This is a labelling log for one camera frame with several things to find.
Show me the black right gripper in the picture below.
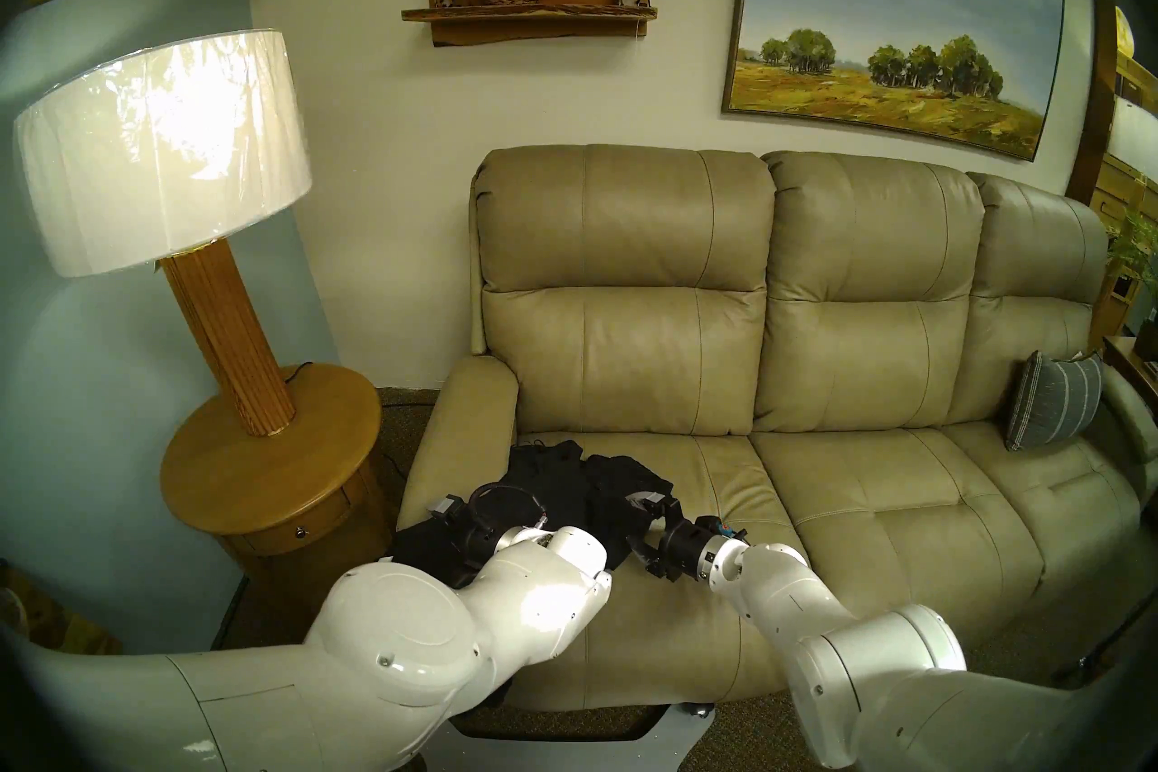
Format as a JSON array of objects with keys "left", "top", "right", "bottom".
[{"left": 624, "top": 492, "right": 725, "bottom": 583}]

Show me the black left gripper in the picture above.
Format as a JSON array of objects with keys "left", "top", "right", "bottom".
[{"left": 428, "top": 495, "right": 503, "bottom": 588}]

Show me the black jacket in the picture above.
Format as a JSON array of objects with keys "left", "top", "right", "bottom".
[{"left": 387, "top": 440, "right": 678, "bottom": 590}]

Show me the beige leather sofa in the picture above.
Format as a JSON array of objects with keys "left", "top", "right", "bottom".
[{"left": 396, "top": 144, "right": 1158, "bottom": 712}]

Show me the round wooden side table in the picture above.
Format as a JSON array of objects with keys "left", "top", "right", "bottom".
[{"left": 160, "top": 363, "right": 408, "bottom": 631}]

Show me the leaning framed picture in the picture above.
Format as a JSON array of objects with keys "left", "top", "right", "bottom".
[{"left": 0, "top": 567, "right": 123, "bottom": 658}]

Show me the grey striped pillow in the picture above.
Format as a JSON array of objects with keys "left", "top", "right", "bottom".
[{"left": 1004, "top": 350, "right": 1105, "bottom": 453}]

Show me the table lamp with white shade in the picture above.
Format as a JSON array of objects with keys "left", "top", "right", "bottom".
[{"left": 13, "top": 29, "right": 314, "bottom": 438}]

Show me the dark wooden end table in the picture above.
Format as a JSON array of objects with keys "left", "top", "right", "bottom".
[{"left": 1106, "top": 336, "right": 1158, "bottom": 409}]

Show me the small leafy potted plant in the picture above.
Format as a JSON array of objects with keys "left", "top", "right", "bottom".
[{"left": 1106, "top": 214, "right": 1158, "bottom": 361}]

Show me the wooden cabinet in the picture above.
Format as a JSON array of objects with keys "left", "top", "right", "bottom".
[{"left": 1066, "top": 0, "right": 1158, "bottom": 346}]

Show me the framed landscape painting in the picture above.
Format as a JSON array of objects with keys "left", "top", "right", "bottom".
[{"left": 722, "top": 0, "right": 1067, "bottom": 163}]

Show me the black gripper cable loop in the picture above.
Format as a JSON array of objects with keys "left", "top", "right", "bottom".
[{"left": 469, "top": 484, "right": 549, "bottom": 532}]

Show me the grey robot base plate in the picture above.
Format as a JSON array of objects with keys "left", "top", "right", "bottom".
[{"left": 425, "top": 702, "right": 716, "bottom": 772}]

